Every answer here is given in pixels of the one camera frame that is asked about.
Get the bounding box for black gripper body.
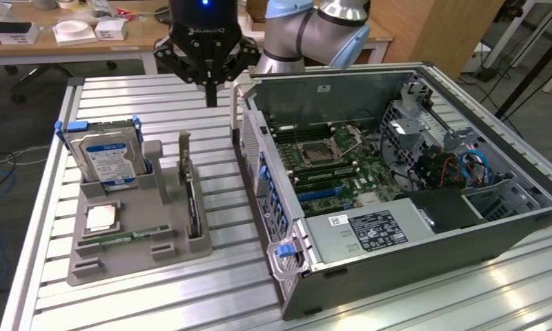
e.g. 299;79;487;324
168;0;245;84

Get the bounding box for black Nvidia graphics card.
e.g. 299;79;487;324
177;130;203;239

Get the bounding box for white paper stack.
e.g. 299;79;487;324
241;21;265;41

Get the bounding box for black round lamp base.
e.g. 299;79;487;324
153;5;173;24

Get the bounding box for small white labelled box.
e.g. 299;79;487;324
93;19;129;42

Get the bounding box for wooden desk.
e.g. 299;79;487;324
0;0;396;75

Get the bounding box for white square stand with bowl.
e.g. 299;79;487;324
52;19;100;48

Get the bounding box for black office chair base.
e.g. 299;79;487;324
4;60;77;103

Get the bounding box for metal socket cover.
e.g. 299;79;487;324
331;123;367;148

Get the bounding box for CPU socket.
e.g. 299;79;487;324
297;139;346;169

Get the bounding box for white box with black top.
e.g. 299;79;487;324
0;21;40;46

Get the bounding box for hard disk with blue caddy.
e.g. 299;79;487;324
53;115;144;191

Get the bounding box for installed RAM stick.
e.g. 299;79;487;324
301;168;358;183

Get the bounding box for silver perforated disk bay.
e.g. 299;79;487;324
379;99;438;174

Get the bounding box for wooden cabinet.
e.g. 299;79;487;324
367;0;507;79

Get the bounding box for blue expansion slot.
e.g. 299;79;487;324
296;187;346;205

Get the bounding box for green motherboard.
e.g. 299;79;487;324
268;113;415;213

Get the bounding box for white floor box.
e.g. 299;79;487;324
459;43;494;75

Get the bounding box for silver chipset heatsink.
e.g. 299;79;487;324
358;192;384;206

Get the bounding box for silver CPU chip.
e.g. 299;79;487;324
84;205;121;232

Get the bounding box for green RAM stick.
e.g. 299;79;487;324
81;225;172;241

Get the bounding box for grey power supply unit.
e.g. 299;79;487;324
303;199;438;268

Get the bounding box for grey plastic parts rack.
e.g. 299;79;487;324
67;137;215;287

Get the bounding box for black slanted pole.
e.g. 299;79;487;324
494;0;552;121

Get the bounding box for dark grey open PC case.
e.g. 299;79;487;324
229;61;552;321

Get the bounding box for white floor cable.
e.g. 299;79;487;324
0;143;52;167

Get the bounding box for red and black wires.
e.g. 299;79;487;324
435;154;467;190

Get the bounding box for blue SATA wire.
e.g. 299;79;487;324
456;150;495;186

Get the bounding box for blue floor cable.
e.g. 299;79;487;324
0;165;19;298

